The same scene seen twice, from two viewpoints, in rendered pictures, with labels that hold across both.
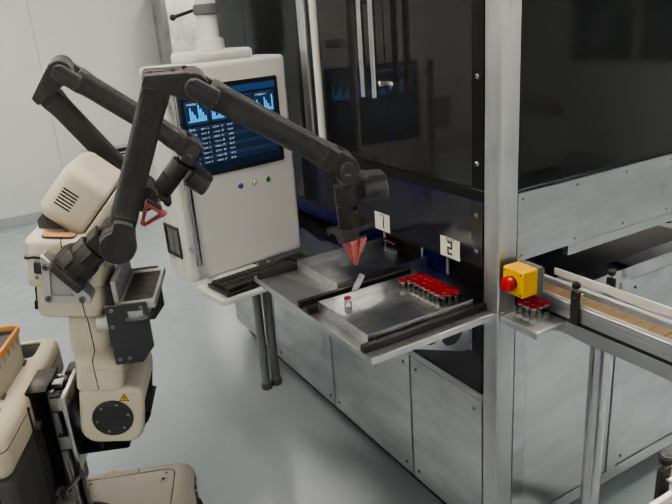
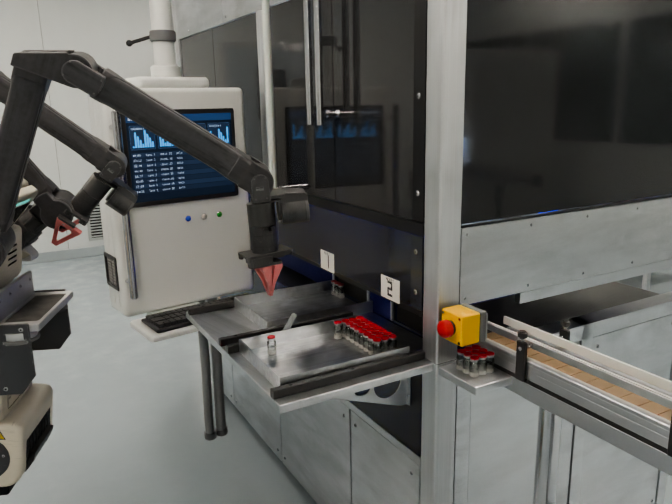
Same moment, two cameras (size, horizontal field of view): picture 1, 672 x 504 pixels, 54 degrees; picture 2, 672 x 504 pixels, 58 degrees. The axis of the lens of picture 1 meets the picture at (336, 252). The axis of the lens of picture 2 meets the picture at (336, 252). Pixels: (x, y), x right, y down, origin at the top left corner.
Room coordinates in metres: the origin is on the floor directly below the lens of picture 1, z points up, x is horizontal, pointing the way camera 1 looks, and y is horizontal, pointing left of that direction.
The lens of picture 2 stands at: (0.26, -0.20, 1.49)
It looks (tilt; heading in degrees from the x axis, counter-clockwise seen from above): 14 degrees down; 0
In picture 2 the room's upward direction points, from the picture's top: 1 degrees counter-clockwise
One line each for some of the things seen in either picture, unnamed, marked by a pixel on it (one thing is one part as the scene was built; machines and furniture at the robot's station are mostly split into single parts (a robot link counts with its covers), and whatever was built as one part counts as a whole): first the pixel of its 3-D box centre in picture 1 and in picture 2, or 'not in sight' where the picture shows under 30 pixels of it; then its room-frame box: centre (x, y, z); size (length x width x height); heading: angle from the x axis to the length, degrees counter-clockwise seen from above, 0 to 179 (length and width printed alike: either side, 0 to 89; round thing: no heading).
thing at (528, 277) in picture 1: (522, 279); (462, 324); (1.56, -0.47, 0.99); 0.08 x 0.07 x 0.07; 119
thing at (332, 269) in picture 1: (361, 263); (302, 304); (2.01, -0.08, 0.90); 0.34 x 0.26 x 0.04; 119
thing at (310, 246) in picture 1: (314, 261); (266, 305); (2.51, 0.09, 0.73); 1.98 x 0.01 x 0.25; 29
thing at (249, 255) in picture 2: (349, 218); (264, 242); (1.51, -0.04, 1.21); 0.10 x 0.07 x 0.07; 119
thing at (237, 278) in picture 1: (266, 272); (206, 310); (2.20, 0.26, 0.82); 0.40 x 0.14 x 0.02; 128
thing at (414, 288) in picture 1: (425, 293); (360, 337); (1.71, -0.25, 0.90); 0.18 x 0.02 x 0.05; 29
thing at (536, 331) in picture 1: (536, 320); (479, 373); (1.56, -0.52, 0.87); 0.14 x 0.13 x 0.02; 119
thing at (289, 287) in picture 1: (373, 292); (307, 334); (1.83, -0.10, 0.87); 0.70 x 0.48 x 0.02; 29
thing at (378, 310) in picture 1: (394, 306); (322, 349); (1.66, -0.15, 0.90); 0.34 x 0.26 x 0.04; 119
